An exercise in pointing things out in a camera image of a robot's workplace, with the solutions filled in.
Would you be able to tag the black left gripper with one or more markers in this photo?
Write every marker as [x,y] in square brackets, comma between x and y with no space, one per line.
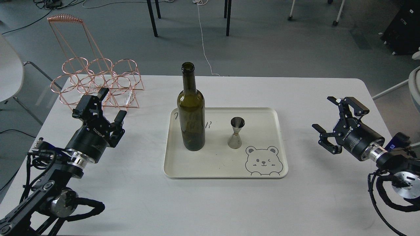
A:
[96,133]

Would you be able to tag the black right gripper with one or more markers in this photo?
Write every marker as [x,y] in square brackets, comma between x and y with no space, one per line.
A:
[359,139]

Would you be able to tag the dark green wine bottle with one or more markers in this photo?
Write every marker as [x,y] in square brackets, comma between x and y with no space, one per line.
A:
[191,110]

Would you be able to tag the steel double jigger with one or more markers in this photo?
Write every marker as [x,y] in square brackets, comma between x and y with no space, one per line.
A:
[237,124]

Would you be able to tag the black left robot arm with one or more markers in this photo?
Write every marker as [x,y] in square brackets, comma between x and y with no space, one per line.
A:
[47,200]

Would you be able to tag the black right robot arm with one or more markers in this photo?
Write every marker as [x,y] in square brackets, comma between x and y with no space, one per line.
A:
[397,176]

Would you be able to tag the cream bear serving tray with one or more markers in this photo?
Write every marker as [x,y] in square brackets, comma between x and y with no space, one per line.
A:
[261,155]

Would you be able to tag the white rolling chair base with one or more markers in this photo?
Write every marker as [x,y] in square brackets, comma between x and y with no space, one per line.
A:
[318,10]

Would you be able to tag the black equipment box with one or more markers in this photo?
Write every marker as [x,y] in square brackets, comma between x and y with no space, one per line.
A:
[403,33]

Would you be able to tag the copper wire bottle rack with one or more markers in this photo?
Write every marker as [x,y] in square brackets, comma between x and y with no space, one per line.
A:
[87,74]

